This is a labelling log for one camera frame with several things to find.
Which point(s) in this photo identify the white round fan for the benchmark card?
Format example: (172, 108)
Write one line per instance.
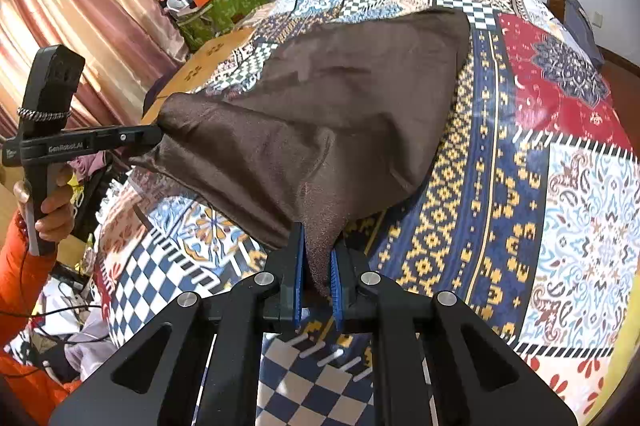
(175, 3)

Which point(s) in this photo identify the person's left forearm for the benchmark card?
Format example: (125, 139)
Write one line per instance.
(30, 286)

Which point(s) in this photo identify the white wall socket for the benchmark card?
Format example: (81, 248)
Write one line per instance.
(596, 20)

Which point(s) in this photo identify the patchwork printed blanket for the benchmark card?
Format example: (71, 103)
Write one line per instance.
(525, 156)

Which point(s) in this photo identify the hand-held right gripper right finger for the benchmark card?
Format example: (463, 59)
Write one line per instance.
(335, 286)

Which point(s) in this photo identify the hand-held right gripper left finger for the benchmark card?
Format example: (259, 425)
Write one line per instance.
(299, 266)

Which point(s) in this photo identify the yellow wooden folding table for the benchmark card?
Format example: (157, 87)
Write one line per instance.
(200, 66)

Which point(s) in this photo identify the heap of light clothes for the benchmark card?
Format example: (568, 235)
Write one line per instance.
(75, 341)

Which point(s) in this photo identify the grey blue bag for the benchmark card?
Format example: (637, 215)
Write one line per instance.
(582, 31)

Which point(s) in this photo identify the brown garment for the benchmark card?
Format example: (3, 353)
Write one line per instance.
(310, 106)

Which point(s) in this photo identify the person's left hand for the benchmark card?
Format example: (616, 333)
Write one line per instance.
(59, 216)

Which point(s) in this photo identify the green patterned storage bag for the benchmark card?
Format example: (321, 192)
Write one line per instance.
(220, 13)

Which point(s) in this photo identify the brown wooden bed frame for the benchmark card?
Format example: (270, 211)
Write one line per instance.
(555, 1)

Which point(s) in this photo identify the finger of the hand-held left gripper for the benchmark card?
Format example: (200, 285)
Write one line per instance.
(137, 150)
(132, 136)

